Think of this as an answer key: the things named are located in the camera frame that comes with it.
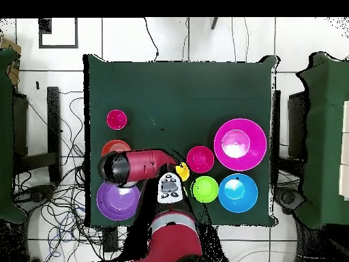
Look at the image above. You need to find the small green plastic bowl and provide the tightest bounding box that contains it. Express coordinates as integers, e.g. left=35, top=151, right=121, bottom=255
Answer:
left=191, top=175, right=219, bottom=204

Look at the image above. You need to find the yellow plastic cup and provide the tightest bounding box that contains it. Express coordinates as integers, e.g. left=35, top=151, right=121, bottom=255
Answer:
left=175, top=162, right=191, bottom=183

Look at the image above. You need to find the blue plastic bowl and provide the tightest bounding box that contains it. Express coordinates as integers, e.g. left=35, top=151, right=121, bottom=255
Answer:
left=217, top=173, right=259, bottom=214

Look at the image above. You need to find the green-clothed side table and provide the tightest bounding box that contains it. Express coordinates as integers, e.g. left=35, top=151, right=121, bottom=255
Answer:
left=295, top=51, right=349, bottom=230
left=0, top=48, right=28, bottom=224

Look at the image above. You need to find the black square floor frame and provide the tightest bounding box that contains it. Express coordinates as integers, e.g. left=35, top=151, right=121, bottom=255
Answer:
left=37, top=17, right=79, bottom=49

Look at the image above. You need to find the black metal stand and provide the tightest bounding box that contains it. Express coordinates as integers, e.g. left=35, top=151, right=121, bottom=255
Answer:
left=12, top=86, right=62, bottom=184
left=271, top=89, right=282, bottom=167

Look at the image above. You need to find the black pedestal leg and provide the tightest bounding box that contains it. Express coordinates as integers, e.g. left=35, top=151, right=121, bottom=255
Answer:
left=274, top=186, right=305, bottom=215
left=13, top=184, right=57, bottom=212

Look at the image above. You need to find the black box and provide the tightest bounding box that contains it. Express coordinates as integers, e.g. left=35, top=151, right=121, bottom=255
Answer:
left=287, top=91, right=310, bottom=159

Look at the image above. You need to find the red plastic cup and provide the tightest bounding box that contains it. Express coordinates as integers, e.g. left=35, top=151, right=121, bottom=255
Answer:
left=106, top=109, right=128, bottom=131

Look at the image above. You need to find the purple plastic bowl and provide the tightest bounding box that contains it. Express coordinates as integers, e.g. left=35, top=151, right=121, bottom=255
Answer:
left=95, top=181, right=142, bottom=221

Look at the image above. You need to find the thin black cable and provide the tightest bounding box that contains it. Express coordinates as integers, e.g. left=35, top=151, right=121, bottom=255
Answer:
left=143, top=17, right=160, bottom=62

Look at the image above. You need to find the dark green table cloth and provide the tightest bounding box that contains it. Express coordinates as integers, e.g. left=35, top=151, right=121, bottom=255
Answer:
left=82, top=53, right=279, bottom=228

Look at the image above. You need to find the tangle of floor cables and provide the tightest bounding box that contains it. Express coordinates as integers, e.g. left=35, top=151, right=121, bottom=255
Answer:
left=12, top=91, right=132, bottom=262

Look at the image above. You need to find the cardboard box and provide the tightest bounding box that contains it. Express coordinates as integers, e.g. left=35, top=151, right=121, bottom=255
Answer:
left=0, top=36, right=22, bottom=86

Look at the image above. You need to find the small red plastic bowl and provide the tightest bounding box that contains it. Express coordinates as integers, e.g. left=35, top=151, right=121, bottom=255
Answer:
left=186, top=145, right=215, bottom=174

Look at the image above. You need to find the large pink plastic bowl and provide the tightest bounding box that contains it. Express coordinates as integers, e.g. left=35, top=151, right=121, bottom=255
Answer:
left=213, top=117, right=267, bottom=172

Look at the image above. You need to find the orange plastic bowl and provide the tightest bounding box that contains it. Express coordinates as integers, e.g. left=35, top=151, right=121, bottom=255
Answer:
left=101, top=139, right=132, bottom=158

